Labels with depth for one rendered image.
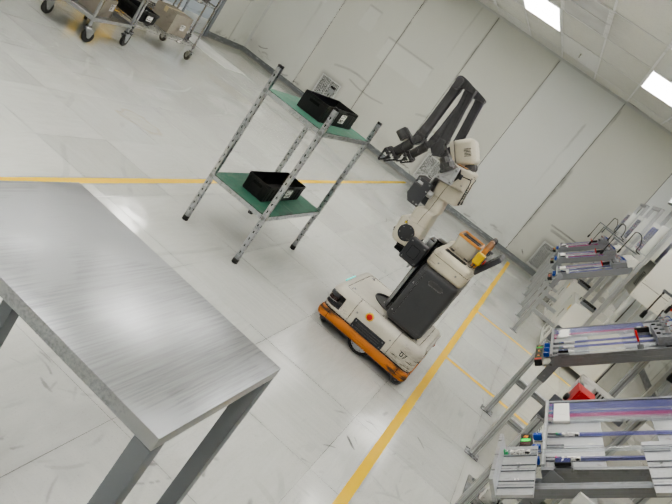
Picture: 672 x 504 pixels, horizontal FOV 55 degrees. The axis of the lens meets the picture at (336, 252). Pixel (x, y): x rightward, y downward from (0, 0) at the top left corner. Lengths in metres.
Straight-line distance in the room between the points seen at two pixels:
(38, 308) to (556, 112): 10.17
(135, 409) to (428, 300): 2.73
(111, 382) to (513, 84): 10.25
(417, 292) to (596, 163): 7.52
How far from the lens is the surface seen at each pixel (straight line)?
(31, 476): 2.09
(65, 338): 1.19
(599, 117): 10.98
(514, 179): 10.95
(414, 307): 3.71
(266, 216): 3.75
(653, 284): 6.93
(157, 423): 1.13
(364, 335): 3.78
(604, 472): 2.30
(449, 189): 3.80
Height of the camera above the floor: 1.49
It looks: 17 degrees down
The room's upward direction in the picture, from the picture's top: 36 degrees clockwise
